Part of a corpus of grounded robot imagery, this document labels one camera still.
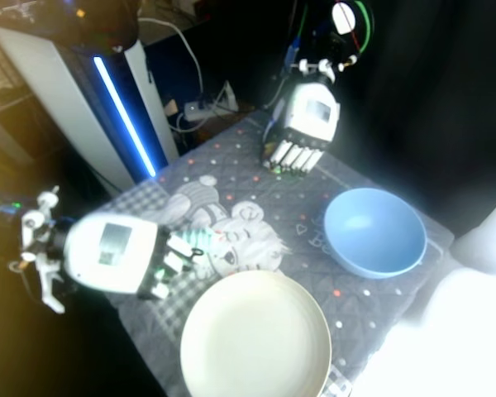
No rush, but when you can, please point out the white rounded shell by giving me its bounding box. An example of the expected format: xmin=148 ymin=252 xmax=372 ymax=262
xmin=346 ymin=201 xmax=496 ymax=397

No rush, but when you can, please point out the grey quilt with bear print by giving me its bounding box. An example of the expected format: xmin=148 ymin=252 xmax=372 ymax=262
xmin=84 ymin=108 xmax=455 ymax=397

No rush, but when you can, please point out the white power strip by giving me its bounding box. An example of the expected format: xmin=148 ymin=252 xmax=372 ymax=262
xmin=183 ymin=100 xmax=239 ymax=122

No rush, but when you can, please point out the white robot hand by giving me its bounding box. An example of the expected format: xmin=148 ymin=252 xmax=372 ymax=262
xmin=260 ymin=80 xmax=341 ymax=179
xmin=61 ymin=213 xmax=206 ymax=301

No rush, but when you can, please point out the blue bowl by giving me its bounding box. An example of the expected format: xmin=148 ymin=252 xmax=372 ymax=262
xmin=322 ymin=187 xmax=428 ymax=280

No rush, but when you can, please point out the white cable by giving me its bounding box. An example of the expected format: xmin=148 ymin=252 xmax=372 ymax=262
xmin=137 ymin=17 xmax=204 ymax=104

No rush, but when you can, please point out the toy ice cream cone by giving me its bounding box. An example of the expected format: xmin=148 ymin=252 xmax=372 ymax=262
xmin=175 ymin=227 xmax=223 ymax=251

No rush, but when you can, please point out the cream white plate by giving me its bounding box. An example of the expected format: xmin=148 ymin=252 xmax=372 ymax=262
xmin=179 ymin=270 xmax=332 ymax=397

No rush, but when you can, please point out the black device on tower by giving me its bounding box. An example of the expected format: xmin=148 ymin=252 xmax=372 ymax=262
xmin=0 ymin=0 xmax=142 ymax=54

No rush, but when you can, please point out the white tower with blue light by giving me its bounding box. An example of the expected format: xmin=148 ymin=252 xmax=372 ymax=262
xmin=0 ymin=23 xmax=179 ymax=184

